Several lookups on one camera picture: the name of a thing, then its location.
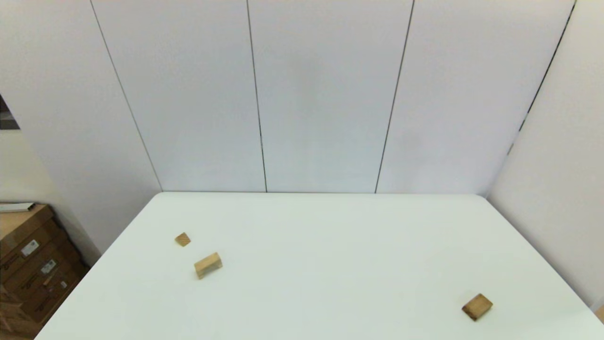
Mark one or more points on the small triangular wooden block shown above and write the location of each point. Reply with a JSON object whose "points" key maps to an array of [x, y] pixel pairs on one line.
{"points": [[182, 239]]}

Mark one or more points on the rectangular wooden block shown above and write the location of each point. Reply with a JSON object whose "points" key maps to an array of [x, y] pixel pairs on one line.
{"points": [[477, 307]]}

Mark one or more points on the flat white board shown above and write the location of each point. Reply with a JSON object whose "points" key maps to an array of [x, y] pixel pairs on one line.
{"points": [[14, 207]]}

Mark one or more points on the dark grey wall panel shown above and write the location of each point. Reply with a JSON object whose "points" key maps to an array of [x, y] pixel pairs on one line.
{"points": [[7, 115]]}

